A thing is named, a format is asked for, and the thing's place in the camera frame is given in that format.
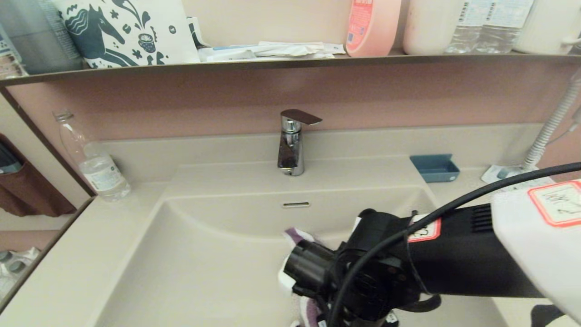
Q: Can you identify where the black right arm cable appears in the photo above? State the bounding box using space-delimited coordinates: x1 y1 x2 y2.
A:
328 162 581 327

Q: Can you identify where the brown wall shelf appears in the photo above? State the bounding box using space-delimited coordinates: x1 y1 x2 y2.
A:
0 52 581 88

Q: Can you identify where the white paper packets pile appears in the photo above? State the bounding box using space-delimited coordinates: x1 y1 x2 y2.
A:
213 42 346 59

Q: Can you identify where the chrome faucet spout body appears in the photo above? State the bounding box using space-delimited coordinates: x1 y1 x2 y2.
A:
277 116 305 176

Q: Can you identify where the chrome faucet lever handle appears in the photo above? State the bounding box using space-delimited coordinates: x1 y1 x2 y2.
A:
280 109 323 126

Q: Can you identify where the white horse print bag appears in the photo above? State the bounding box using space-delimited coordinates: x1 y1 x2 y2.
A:
52 0 201 69

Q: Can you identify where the white plastic bottle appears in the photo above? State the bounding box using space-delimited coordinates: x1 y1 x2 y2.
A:
402 0 463 56

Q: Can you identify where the purple white striped towel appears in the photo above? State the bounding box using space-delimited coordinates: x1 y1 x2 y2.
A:
284 227 320 327

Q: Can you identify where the grey translucent container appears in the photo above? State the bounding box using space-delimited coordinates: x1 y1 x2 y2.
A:
0 0 84 75

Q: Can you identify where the clear plastic water bottle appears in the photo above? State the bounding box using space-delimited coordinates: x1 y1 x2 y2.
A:
445 0 488 54
474 0 534 54
54 109 132 203

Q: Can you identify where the small white black-print packet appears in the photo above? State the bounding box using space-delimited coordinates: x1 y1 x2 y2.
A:
187 17 210 50

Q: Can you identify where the white coiled cord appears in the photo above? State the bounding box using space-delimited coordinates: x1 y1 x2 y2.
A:
522 68 581 171

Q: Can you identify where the brown framed side mirror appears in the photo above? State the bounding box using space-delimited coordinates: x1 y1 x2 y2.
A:
0 86 97 314

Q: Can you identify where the beige wash basin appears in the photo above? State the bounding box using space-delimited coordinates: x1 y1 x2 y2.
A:
93 184 500 327

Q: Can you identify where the white card blue oval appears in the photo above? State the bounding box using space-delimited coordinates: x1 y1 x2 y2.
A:
481 164 522 184

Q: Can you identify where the white lattice basket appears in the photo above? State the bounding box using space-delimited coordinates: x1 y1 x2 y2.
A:
0 27 28 79

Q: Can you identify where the white flat box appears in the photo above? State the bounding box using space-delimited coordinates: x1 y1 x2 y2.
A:
199 48 256 63

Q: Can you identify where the white ribbed jug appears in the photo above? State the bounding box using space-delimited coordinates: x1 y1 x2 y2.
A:
513 0 581 55

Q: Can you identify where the blue soap dish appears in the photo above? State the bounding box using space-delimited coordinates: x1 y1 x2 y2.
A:
409 154 460 183

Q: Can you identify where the pink plastic bottle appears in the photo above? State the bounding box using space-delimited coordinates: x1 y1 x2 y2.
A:
345 0 402 58

